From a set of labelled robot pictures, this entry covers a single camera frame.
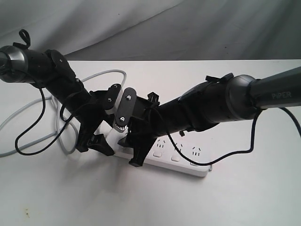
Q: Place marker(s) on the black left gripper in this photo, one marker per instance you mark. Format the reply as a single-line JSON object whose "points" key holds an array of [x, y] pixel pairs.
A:
{"points": [[90, 117]]}

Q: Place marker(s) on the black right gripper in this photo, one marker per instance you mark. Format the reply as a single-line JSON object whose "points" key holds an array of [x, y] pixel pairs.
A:
{"points": [[138, 111]]}

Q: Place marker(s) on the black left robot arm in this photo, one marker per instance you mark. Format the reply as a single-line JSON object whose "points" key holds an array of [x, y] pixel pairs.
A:
{"points": [[51, 71]]}

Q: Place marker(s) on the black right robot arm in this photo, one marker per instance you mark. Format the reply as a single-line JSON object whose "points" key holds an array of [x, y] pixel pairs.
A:
{"points": [[217, 100]]}

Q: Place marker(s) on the grey backdrop cloth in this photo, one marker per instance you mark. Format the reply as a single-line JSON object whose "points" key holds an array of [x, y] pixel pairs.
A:
{"points": [[111, 30]]}

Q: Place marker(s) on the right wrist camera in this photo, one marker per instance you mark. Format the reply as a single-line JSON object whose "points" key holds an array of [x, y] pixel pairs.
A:
{"points": [[125, 110]]}

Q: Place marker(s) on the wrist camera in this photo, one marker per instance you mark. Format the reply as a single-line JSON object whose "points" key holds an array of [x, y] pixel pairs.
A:
{"points": [[125, 110], [112, 98]]}

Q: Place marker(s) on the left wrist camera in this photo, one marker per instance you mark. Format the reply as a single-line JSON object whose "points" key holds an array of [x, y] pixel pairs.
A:
{"points": [[112, 98]]}

